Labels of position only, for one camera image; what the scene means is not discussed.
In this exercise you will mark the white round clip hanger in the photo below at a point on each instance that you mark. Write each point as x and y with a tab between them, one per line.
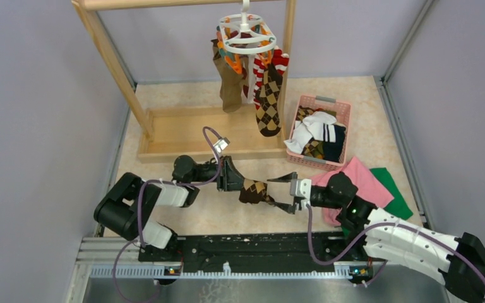
244	34

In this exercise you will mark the green cloth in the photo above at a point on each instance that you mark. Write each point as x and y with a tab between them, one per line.
398	206

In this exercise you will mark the pink cloth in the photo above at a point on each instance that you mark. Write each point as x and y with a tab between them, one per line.
369	188

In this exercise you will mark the pink laundry basket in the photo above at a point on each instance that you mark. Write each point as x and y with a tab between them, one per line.
342	111

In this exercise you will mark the tan hanging sock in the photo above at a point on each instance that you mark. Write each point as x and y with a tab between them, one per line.
231	83

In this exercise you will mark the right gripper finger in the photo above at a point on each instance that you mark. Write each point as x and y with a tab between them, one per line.
284	178
284	206

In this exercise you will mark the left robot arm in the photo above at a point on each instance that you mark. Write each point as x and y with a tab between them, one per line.
127	208

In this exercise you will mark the red white striped sock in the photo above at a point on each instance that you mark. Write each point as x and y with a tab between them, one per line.
276	58

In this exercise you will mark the white sock black stripes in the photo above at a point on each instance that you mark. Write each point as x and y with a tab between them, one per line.
322	126

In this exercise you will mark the white sock in basket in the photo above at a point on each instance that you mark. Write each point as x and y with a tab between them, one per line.
299	139

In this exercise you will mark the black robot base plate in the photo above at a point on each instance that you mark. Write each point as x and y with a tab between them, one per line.
282	253

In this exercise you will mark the brown argyle socks in basket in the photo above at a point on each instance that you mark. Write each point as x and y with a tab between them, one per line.
314	147

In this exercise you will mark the navy sock in basket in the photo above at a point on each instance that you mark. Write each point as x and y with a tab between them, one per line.
334	142

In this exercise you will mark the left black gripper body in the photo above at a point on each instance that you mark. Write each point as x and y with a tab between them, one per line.
219	180

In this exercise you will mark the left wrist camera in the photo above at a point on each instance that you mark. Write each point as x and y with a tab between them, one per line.
221	144

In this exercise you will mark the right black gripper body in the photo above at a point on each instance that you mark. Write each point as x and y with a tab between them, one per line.
296	199

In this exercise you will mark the wooden drying rack frame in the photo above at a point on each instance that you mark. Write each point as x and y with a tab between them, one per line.
169	132

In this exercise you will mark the brown argyle sock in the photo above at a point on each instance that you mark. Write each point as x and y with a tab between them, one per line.
267	116
255	192

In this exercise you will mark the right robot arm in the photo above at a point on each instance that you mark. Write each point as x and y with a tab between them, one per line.
457	263

